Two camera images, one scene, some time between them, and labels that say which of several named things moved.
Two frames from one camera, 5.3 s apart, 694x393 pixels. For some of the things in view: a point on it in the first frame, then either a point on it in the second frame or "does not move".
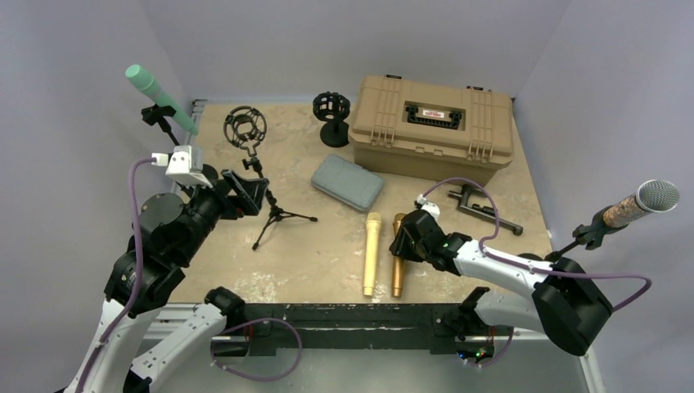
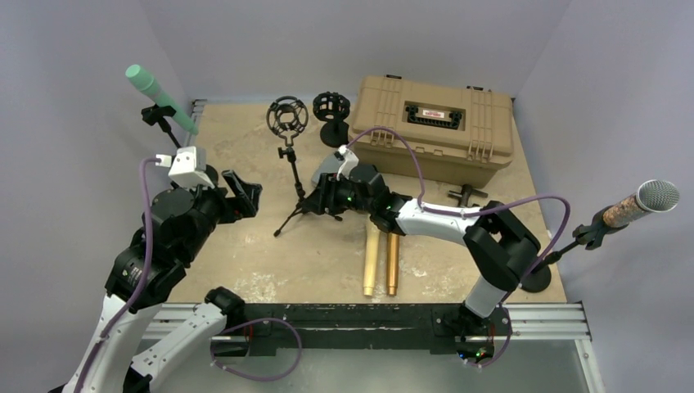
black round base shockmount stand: (332, 107) does not move
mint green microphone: (146, 82) does not move
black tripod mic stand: (252, 162) → (287, 116)
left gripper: (250, 190) does not move
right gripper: (400, 246) → (324, 196)
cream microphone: (371, 250) does not move
